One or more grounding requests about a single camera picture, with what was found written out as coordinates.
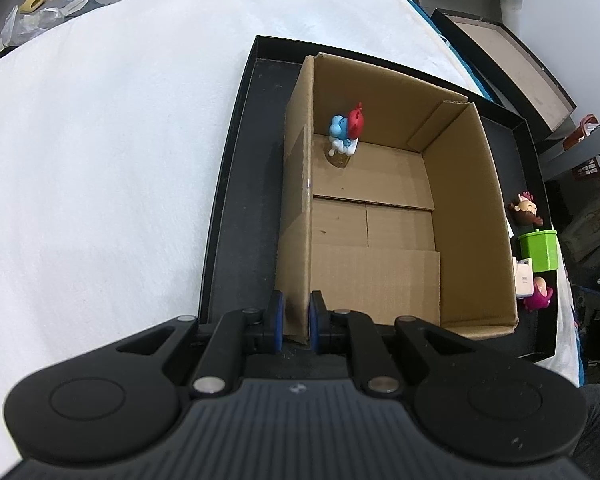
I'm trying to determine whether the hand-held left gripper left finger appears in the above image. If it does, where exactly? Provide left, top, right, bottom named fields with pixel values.
left=115, top=290, right=286, bottom=396

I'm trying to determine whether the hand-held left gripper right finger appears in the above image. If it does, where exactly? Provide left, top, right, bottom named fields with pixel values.
left=309, top=290, right=481, bottom=396

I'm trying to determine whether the cardboard box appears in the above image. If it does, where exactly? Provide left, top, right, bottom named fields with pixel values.
left=275, top=52, right=520, bottom=346

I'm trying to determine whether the black shallow tray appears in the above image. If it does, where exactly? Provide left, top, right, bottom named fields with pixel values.
left=198, top=35, right=556, bottom=363

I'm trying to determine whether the small white box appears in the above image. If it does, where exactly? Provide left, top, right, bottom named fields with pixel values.
left=514, top=257, right=535, bottom=300

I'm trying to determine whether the pink figurine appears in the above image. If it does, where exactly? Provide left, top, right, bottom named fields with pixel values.
left=522, top=275, right=553, bottom=311

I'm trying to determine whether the green toy bin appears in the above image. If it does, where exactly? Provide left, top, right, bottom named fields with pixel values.
left=518, top=229, right=560, bottom=273

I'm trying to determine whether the brown-haired doll figurine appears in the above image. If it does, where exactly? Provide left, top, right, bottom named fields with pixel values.
left=511, top=191, right=545, bottom=231

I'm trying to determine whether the blue figurine with red hat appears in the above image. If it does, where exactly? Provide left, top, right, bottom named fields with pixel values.
left=325, top=101, right=368, bottom=168

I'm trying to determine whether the brown carton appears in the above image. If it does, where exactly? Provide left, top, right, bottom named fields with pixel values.
left=565, top=200, right=600, bottom=266

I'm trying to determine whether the dark grey shelf board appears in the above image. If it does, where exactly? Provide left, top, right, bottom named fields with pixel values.
left=535, top=115, right=600, bottom=181

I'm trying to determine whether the red plastic basket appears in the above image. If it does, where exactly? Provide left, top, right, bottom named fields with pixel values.
left=562, top=114, right=600, bottom=181

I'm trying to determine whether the large black box brown inside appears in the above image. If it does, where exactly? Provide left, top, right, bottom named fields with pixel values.
left=430, top=7, right=578, bottom=136

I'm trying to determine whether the grey cloth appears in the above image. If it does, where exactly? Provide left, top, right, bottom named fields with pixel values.
left=62, top=0, right=108, bottom=18

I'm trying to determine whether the white plastic bag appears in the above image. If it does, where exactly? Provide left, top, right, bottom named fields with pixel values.
left=0, top=4, right=66, bottom=53

